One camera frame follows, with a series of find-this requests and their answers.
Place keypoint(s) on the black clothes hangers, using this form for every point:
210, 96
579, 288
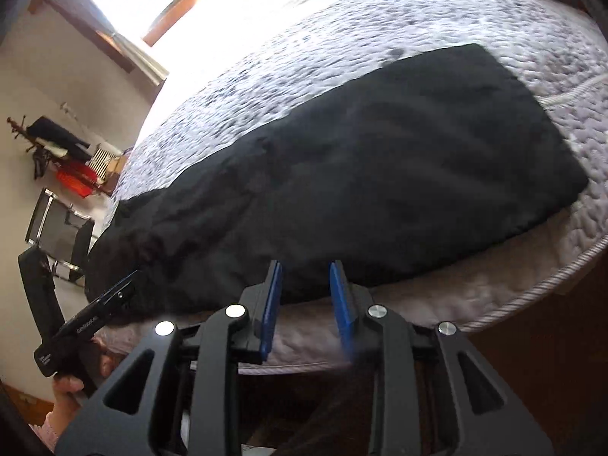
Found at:
40, 164

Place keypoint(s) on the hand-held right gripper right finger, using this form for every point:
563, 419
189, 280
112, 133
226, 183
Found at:
339, 306

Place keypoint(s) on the person's left hand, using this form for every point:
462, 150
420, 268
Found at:
66, 387

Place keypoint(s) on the black garment on coat rack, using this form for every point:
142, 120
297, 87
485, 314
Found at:
57, 135

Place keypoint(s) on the black white striped bag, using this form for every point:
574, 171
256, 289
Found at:
104, 159

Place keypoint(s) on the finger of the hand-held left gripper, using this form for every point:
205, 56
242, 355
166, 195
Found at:
116, 289

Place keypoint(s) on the striped beige curtain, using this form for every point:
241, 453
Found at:
137, 59

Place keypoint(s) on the wooden coat rack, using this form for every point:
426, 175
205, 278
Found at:
19, 128

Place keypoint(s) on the person's left forearm pink sleeve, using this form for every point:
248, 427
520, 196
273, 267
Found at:
47, 430

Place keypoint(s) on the bed with grey floral quilt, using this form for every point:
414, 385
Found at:
427, 19

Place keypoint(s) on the black mesh folding chair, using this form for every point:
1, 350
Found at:
57, 228

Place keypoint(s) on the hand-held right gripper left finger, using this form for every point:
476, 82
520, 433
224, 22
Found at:
270, 316

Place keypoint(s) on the black pants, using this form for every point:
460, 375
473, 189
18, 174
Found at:
380, 175

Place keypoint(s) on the cardboard box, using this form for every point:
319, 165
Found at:
116, 168

